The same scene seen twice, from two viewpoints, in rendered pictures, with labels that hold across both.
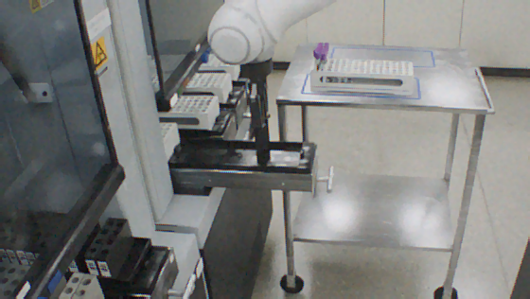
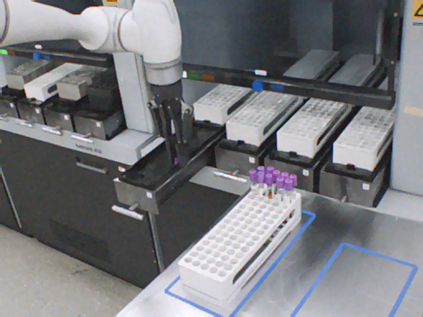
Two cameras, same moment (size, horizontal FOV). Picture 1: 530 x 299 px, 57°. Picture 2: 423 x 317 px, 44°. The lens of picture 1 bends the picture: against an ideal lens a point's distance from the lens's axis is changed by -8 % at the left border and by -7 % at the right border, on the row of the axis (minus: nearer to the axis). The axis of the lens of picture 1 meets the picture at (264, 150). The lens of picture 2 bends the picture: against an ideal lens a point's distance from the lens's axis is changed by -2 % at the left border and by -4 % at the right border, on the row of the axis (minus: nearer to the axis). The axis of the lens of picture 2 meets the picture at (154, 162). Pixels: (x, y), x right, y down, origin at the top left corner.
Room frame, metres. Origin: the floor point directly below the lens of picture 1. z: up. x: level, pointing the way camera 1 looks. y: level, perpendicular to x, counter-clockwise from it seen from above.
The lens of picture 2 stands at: (1.66, -1.07, 1.52)
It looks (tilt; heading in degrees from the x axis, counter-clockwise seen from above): 30 degrees down; 120
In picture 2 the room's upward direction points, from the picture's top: 10 degrees counter-clockwise
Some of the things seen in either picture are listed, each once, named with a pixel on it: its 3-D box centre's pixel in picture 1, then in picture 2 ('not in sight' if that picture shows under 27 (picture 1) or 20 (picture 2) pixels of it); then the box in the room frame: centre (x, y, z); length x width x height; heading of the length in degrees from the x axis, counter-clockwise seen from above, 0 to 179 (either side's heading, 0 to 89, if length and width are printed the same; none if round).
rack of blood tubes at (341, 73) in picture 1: (362, 76); (244, 238); (1.38, -0.30, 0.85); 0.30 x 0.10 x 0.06; 75
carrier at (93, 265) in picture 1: (105, 248); (106, 92); (0.72, 0.32, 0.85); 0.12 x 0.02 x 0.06; 166
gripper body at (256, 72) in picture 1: (256, 75); (168, 96); (1.11, 0.00, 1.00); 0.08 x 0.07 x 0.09; 168
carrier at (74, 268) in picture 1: (84, 246); (115, 87); (0.73, 0.36, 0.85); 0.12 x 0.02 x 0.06; 168
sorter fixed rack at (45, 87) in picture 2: not in sight; (62, 79); (0.44, 0.45, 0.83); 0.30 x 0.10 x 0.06; 78
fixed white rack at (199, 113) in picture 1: (164, 114); (266, 113); (1.28, 0.27, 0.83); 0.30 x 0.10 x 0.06; 78
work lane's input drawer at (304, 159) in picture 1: (187, 162); (203, 137); (1.11, 0.19, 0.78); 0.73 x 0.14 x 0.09; 78
